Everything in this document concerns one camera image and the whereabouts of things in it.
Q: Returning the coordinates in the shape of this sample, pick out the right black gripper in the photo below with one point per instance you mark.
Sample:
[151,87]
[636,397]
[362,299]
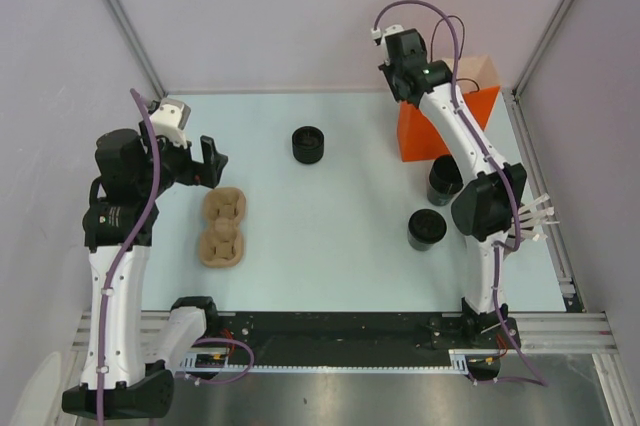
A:
[387,69]

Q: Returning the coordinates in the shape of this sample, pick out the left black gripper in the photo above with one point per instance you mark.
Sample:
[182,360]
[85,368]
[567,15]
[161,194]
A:
[197,172]

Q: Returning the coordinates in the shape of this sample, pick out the orange paper bag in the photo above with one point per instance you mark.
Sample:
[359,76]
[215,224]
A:
[480,84]

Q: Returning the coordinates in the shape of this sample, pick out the stack of black lids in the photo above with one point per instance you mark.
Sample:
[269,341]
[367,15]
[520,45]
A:
[308,144]

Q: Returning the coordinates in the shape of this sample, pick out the stack of black cups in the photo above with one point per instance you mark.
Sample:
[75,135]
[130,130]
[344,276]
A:
[444,181]

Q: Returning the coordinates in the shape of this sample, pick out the black coffee cup lid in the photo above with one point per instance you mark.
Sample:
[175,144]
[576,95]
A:
[427,224]

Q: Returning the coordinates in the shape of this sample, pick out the single black coffee cup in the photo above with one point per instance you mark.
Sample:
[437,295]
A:
[421,245]

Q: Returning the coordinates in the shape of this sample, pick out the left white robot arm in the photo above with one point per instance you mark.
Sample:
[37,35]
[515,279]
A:
[122,378]

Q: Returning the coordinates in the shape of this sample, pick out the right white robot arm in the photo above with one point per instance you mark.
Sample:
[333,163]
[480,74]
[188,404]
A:
[487,206]

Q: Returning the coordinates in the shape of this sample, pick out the left brown cup carrier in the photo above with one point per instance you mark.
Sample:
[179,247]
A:
[222,244]

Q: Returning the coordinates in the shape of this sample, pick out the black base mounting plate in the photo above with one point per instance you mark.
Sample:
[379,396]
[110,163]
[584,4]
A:
[364,340]

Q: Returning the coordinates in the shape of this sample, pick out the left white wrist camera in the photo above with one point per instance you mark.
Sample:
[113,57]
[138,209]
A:
[169,120]

